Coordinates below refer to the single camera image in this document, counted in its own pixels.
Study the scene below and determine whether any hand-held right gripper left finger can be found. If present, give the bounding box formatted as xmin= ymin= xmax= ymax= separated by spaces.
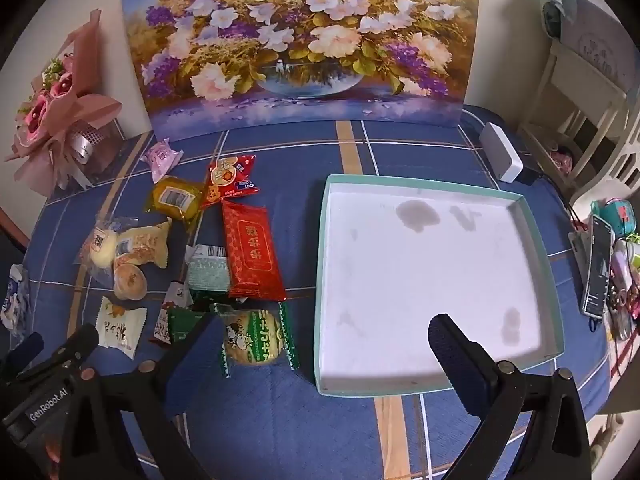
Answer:
xmin=57 ymin=311 xmax=226 ymax=480

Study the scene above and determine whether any grey white bag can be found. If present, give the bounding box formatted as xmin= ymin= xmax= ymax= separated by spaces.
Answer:
xmin=542 ymin=0 xmax=638 ymax=91

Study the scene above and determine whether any red candy-shaped snack packet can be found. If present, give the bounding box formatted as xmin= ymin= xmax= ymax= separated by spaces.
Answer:
xmin=200 ymin=154 xmax=258 ymax=211

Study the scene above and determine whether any smartphone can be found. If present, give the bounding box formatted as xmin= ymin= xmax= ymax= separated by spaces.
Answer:
xmin=580 ymin=214 xmax=615 ymax=318

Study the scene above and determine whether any white snack packet black print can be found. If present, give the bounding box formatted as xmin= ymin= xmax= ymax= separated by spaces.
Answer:
xmin=95 ymin=296 xmax=148 ymax=360

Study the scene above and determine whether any black cable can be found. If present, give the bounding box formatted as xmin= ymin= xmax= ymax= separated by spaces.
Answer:
xmin=537 ymin=172 xmax=583 ymax=223

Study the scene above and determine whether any white power adapter box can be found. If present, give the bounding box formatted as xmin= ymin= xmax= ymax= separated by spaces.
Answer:
xmin=479 ymin=121 xmax=523 ymax=182

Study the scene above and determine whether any yellow snack packet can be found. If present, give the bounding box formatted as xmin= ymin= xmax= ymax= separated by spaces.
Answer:
xmin=144 ymin=175 xmax=206 ymax=223

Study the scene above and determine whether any flower painting poster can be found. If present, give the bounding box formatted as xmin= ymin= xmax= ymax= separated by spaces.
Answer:
xmin=120 ymin=0 xmax=481 ymax=143

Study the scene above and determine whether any teal white shallow box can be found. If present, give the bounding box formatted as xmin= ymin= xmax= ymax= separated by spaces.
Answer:
xmin=314 ymin=174 xmax=566 ymax=395

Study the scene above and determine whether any green packet round biscuit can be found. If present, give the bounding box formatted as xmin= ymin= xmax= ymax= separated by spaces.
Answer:
xmin=210 ymin=301 xmax=301 ymax=378

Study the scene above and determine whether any dark red small snack packet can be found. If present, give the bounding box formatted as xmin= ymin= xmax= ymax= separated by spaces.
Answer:
xmin=149 ymin=281 xmax=193 ymax=346

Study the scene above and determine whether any clear packet brown round pastry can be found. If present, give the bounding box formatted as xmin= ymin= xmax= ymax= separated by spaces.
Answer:
xmin=112 ymin=262 xmax=148 ymax=301

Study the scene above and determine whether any brown wooden furniture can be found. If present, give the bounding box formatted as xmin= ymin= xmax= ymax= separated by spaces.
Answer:
xmin=0 ymin=205 xmax=31 ymax=256

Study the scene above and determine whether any white blue packet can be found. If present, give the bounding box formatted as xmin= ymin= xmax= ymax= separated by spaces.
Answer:
xmin=0 ymin=264 xmax=31 ymax=331

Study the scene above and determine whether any pale green snack packet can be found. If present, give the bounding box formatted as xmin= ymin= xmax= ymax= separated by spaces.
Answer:
xmin=186 ymin=244 xmax=232 ymax=291

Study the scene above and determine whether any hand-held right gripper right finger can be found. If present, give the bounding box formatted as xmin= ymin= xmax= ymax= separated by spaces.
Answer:
xmin=429 ymin=313 xmax=606 ymax=480

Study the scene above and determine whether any white phone stand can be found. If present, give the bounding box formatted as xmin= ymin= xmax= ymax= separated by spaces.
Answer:
xmin=567 ymin=230 xmax=591 ymax=281

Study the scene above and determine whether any blue plaid tablecloth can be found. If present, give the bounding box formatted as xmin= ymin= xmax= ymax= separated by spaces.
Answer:
xmin=0 ymin=105 xmax=616 ymax=480

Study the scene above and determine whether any pink snack packet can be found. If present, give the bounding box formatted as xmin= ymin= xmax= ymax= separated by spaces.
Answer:
xmin=140 ymin=140 xmax=185 ymax=183

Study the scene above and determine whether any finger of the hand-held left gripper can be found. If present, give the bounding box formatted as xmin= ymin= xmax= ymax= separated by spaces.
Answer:
xmin=15 ymin=324 xmax=100 ymax=396
xmin=0 ymin=334 xmax=45 ymax=381

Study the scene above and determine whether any beige pastry packet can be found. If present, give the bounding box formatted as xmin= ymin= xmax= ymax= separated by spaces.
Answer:
xmin=115 ymin=219 xmax=172 ymax=268

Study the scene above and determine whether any cream shelf rack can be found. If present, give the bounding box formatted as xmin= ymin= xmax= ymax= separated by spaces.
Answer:
xmin=517 ymin=40 xmax=640 ymax=201

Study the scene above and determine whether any pink flower bouquet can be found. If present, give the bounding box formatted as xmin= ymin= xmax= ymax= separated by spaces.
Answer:
xmin=5 ymin=10 xmax=123 ymax=191

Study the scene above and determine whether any red rectangular snack packet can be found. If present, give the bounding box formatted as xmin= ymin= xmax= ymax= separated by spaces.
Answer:
xmin=220 ymin=199 xmax=288 ymax=302

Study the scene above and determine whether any teal toy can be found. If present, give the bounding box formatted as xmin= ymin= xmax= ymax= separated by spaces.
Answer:
xmin=590 ymin=197 xmax=633 ymax=233

